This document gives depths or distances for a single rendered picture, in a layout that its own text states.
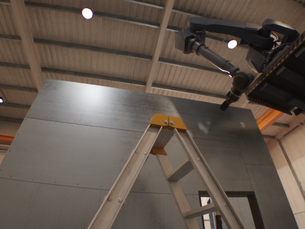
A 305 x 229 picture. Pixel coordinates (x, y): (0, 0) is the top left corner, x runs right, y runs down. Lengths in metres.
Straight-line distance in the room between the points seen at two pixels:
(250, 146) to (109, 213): 1.78
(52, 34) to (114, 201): 7.77
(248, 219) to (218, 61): 4.86
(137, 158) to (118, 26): 6.61
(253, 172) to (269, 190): 0.23
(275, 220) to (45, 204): 1.90
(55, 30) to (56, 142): 6.65
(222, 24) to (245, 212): 5.08
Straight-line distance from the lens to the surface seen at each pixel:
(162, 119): 0.90
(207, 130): 1.95
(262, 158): 2.20
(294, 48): 2.04
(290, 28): 2.46
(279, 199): 2.11
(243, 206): 6.06
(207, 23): 2.47
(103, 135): 1.62
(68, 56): 8.39
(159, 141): 1.10
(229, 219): 0.87
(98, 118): 1.73
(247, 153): 2.08
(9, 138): 12.25
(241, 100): 9.96
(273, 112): 9.94
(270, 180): 2.12
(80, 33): 7.65
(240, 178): 1.88
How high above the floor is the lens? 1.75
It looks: 39 degrees up
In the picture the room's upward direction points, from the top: straight up
